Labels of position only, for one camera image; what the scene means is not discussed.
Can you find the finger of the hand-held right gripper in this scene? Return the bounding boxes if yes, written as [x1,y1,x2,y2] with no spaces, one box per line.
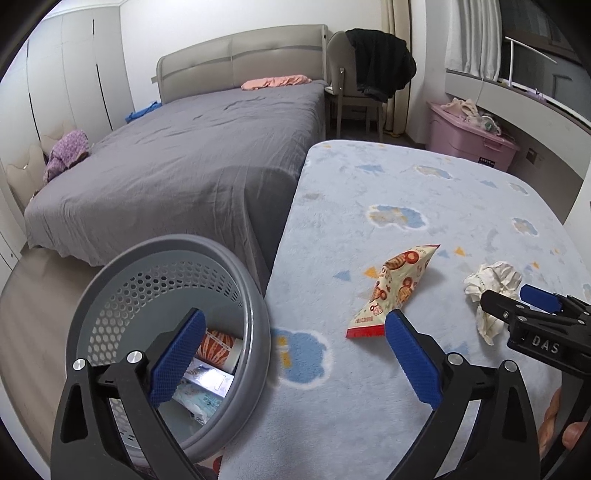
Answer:
[479,290,561,325]
[519,284,591,320]

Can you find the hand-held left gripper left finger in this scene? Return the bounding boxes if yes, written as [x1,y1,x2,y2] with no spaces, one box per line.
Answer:
[50,308,222,480]

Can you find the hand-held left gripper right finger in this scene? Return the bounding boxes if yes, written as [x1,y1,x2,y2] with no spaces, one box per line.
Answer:
[384,309,541,480]

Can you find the beige paper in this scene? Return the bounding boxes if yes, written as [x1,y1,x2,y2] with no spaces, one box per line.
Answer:
[463,261,525,346]

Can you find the white blue packets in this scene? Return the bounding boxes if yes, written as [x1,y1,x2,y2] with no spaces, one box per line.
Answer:
[182,357,234,398]

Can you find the light blue mask packet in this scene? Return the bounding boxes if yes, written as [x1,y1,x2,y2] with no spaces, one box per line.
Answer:
[172,383,222,423]

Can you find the orange patterned snack packet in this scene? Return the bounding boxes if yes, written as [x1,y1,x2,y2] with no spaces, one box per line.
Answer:
[346,244,441,340]

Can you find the grey perforated basket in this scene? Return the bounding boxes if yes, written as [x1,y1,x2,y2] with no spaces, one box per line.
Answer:
[65,234,272,464]

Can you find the person's right hand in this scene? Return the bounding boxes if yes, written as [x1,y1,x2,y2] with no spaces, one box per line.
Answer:
[540,388,591,459]

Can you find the light blue printed blanket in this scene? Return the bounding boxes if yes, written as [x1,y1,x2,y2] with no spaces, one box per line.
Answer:
[219,138,578,480]

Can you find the pink storage bin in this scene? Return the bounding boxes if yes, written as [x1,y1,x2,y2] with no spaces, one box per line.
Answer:
[426,100,520,172]

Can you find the white window ledge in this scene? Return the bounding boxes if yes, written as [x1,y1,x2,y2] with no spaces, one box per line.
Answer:
[444,69,591,181]

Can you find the bed with grey sheet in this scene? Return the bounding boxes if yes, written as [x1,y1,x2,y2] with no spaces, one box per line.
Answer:
[23,79,328,296]

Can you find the pile of clothes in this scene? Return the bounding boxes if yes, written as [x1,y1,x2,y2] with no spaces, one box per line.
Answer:
[442,97,502,134]

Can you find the purple patterned cloth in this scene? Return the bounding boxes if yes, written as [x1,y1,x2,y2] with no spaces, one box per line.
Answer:
[44,129,92,185]

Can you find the white shaped cushion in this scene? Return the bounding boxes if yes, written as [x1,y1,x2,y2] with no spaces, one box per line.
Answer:
[4,120,77,208]

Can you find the blue cloth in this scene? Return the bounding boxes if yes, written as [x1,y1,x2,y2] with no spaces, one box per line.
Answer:
[124,102,162,123]

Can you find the white sheer curtain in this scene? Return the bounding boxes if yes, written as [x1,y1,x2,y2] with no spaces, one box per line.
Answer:
[443,0,508,83]

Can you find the black jacket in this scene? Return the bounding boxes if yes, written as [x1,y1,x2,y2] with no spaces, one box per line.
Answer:
[345,28,417,103]

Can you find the beige chair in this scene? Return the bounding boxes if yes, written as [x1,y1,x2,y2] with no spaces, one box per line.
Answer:
[325,31,386,141]

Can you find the pink cloth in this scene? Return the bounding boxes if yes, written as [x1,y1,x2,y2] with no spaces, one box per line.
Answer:
[241,74,313,92]

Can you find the beige curtain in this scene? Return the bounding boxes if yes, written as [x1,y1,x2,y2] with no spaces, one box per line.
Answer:
[381,0,414,137]

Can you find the white wardrobe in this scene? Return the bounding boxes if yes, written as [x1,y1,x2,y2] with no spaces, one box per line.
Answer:
[0,0,139,259]

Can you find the beige padded headboard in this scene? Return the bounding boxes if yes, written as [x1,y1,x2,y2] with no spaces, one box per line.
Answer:
[151,24,329,104]

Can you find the white metal rail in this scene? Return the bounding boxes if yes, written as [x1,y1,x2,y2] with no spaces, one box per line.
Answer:
[503,37,559,88]

